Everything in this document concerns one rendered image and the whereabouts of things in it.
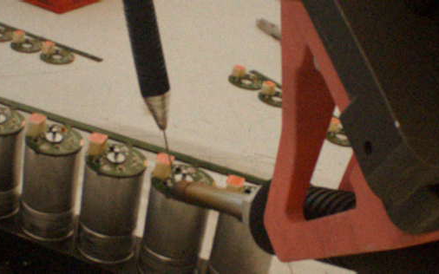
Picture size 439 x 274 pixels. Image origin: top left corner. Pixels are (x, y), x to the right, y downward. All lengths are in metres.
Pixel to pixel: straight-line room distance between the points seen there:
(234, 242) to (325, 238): 0.11
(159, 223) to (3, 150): 0.07
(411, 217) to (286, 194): 0.07
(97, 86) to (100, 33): 0.09
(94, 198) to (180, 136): 0.17
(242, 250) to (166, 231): 0.03
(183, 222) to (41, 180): 0.06
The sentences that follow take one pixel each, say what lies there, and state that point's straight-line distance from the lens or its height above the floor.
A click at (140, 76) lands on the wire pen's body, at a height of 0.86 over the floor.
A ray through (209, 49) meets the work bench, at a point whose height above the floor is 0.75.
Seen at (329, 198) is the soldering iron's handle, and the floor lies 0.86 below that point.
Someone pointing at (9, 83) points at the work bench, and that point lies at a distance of 0.54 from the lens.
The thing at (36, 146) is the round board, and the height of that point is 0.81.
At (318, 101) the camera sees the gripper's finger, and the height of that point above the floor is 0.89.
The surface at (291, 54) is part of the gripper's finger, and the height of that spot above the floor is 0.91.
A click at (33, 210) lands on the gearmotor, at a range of 0.35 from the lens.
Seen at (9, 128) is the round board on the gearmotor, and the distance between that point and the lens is 0.35.
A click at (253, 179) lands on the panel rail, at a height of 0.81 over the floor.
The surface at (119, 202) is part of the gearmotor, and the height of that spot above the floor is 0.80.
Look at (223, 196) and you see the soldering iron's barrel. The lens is 0.28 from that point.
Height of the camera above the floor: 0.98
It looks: 27 degrees down
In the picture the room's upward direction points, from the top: 12 degrees clockwise
